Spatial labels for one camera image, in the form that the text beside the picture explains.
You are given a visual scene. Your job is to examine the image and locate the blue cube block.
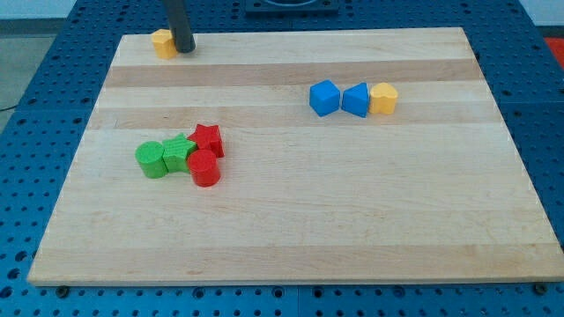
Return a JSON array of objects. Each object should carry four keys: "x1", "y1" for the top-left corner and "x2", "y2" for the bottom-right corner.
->
[{"x1": 309, "y1": 79, "x2": 340, "y2": 117}]

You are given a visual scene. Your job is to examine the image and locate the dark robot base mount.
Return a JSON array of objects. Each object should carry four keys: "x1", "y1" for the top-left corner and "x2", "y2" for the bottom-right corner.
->
[{"x1": 243, "y1": 0, "x2": 340, "y2": 15}]

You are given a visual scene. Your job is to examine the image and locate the green star block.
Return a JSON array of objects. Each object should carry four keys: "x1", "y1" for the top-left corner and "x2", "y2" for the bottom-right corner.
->
[{"x1": 162, "y1": 133, "x2": 197, "y2": 173}]

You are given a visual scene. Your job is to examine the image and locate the black cylindrical robot arm rod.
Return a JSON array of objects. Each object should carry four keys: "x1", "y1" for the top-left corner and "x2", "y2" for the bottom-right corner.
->
[{"x1": 162, "y1": 0, "x2": 196, "y2": 53}]

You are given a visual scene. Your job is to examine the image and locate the light wooden board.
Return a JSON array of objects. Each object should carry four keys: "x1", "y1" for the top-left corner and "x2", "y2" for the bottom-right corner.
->
[{"x1": 28, "y1": 27, "x2": 563, "y2": 286}]

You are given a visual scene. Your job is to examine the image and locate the yellow pentagon block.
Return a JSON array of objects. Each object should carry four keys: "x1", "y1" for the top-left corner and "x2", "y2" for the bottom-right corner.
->
[{"x1": 151, "y1": 29, "x2": 178, "y2": 59}]

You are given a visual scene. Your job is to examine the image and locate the blue triangle block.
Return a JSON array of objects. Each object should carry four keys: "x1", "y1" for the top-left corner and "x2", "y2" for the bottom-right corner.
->
[{"x1": 341, "y1": 83, "x2": 369, "y2": 118}]

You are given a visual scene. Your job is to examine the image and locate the red cylinder block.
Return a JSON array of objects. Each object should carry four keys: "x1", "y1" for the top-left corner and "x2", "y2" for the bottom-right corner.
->
[{"x1": 187, "y1": 150, "x2": 220, "y2": 187}]

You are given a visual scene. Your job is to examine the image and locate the green cylinder block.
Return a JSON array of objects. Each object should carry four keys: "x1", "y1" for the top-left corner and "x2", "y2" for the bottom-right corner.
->
[{"x1": 135, "y1": 141, "x2": 168, "y2": 179}]

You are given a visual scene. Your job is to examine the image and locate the red star block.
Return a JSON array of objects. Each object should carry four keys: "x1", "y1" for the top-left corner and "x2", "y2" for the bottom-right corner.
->
[{"x1": 187, "y1": 124, "x2": 225, "y2": 158}]

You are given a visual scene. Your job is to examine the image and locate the yellow heart block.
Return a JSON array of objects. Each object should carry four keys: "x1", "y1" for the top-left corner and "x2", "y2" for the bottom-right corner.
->
[{"x1": 368, "y1": 83, "x2": 398, "y2": 114}]

